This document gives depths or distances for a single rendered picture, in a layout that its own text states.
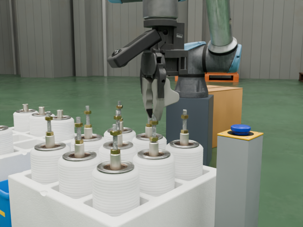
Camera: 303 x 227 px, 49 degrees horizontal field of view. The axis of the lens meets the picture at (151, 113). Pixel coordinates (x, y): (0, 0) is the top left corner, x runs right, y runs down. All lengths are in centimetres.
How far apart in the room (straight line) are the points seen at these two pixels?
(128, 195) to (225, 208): 21
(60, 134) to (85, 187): 49
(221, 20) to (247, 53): 629
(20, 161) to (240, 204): 68
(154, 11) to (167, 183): 37
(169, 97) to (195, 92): 69
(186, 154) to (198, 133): 60
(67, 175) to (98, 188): 10
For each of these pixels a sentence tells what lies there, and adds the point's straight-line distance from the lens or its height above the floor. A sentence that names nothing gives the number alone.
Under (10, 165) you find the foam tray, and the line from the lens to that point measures 109.
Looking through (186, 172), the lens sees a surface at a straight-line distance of 82.
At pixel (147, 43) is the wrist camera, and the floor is 50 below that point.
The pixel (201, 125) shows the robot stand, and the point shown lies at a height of 19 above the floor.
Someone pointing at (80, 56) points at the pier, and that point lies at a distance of 827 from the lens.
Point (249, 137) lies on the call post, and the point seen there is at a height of 31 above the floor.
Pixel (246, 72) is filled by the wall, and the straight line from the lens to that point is 756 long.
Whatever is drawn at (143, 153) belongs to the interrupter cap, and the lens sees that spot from 76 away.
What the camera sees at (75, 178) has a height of 22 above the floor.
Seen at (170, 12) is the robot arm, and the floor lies 56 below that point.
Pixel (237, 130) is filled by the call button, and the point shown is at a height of 32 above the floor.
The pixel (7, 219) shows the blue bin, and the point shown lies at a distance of 100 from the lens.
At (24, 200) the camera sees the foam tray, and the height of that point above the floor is 14.
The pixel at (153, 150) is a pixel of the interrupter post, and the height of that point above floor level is 26.
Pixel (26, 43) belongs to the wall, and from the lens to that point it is 815.
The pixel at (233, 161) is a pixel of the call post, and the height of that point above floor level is 26.
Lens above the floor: 47
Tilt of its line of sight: 10 degrees down
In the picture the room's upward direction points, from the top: straight up
